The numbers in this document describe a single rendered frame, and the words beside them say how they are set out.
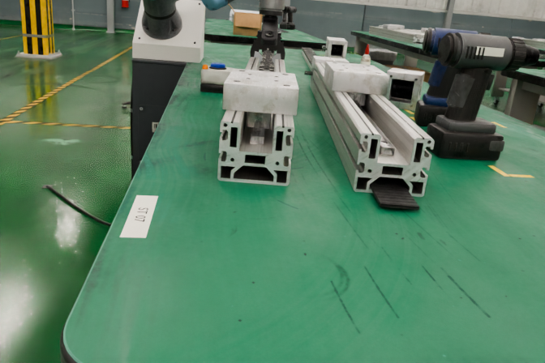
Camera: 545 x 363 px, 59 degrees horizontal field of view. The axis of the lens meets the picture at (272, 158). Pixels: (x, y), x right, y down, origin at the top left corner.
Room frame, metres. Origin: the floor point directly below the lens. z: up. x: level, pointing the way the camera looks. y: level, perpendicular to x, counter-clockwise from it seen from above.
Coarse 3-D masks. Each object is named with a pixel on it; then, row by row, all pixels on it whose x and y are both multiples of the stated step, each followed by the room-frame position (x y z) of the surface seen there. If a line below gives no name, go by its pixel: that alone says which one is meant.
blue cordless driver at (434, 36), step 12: (432, 36) 1.10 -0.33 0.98; (432, 48) 1.10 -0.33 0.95; (432, 72) 1.11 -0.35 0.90; (444, 72) 1.09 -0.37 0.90; (456, 72) 1.09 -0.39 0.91; (432, 84) 1.10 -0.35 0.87; (444, 84) 1.09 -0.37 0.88; (432, 96) 1.09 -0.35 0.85; (444, 96) 1.09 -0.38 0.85; (420, 108) 1.08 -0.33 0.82; (432, 108) 1.08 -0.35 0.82; (444, 108) 1.07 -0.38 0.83; (420, 120) 1.08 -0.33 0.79; (432, 120) 1.08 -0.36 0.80
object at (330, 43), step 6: (330, 42) 2.36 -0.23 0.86; (336, 42) 2.36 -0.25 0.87; (342, 42) 2.36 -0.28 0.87; (324, 48) 2.40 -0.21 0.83; (330, 48) 2.36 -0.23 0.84; (336, 48) 2.38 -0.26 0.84; (342, 48) 2.39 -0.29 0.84; (330, 54) 2.36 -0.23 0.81; (336, 54) 2.39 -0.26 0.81; (342, 54) 2.37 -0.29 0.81
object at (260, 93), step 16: (240, 80) 0.72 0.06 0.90; (256, 80) 0.74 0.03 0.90; (272, 80) 0.75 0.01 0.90; (288, 80) 0.77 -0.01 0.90; (224, 96) 0.69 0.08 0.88; (240, 96) 0.69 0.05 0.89; (256, 96) 0.69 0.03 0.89; (272, 96) 0.69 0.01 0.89; (288, 96) 0.69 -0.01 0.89; (256, 112) 0.69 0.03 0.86; (272, 112) 0.69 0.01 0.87; (288, 112) 0.69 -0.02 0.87
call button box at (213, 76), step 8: (208, 72) 1.26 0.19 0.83; (216, 72) 1.26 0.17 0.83; (224, 72) 1.26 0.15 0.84; (200, 80) 1.26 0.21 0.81; (208, 80) 1.26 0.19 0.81; (216, 80) 1.26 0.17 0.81; (224, 80) 1.26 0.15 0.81; (200, 88) 1.26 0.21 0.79; (208, 88) 1.26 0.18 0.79; (216, 88) 1.26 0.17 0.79
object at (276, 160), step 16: (256, 64) 1.26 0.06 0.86; (240, 112) 0.69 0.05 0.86; (224, 128) 0.62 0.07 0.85; (240, 128) 0.62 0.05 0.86; (256, 128) 0.71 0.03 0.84; (272, 128) 0.73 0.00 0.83; (288, 128) 0.62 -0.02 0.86; (224, 144) 0.62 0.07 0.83; (240, 144) 0.65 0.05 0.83; (256, 144) 0.66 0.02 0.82; (272, 144) 0.62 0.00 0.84; (288, 144) 0.63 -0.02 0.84; (224, 160) 0.63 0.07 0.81; (240, 160) 0.62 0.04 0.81; (256, 160) 0.64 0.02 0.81; (272, 160) 0.62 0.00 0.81; (288, 160) 0.64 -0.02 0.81; (224, 176) 0.63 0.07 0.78; (240, 176) 0.63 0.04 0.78; (256, 176) 0.64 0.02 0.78; (272, 176) 0.65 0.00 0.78; (288, 176) 0.62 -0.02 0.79
